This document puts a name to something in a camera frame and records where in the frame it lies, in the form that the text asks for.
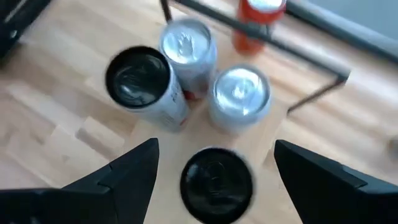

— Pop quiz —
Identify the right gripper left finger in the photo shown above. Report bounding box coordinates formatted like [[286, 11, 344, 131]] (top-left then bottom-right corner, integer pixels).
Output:
[[0, 138, 160, 224]]

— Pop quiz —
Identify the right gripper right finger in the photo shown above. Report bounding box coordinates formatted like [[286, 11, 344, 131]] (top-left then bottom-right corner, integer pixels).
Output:
[[273, 139, 398, 224]]

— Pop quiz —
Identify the silver can black lid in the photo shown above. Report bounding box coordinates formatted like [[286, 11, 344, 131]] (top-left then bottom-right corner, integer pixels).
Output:
[[104, 45, 191, 133], [179, 146, 254, 224]]

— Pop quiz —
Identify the red beverage can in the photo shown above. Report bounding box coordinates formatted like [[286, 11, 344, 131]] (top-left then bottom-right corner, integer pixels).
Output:
[[231, 0, 287, 56]]

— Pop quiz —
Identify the wooden shelf black metal frame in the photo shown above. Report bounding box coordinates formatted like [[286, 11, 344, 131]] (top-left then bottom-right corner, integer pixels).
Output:
[[130, 0, 352, 224]]

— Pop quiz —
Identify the black aluminium table frame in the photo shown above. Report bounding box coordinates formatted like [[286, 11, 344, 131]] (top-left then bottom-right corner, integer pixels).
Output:
[[284, 0, 398, 63]]

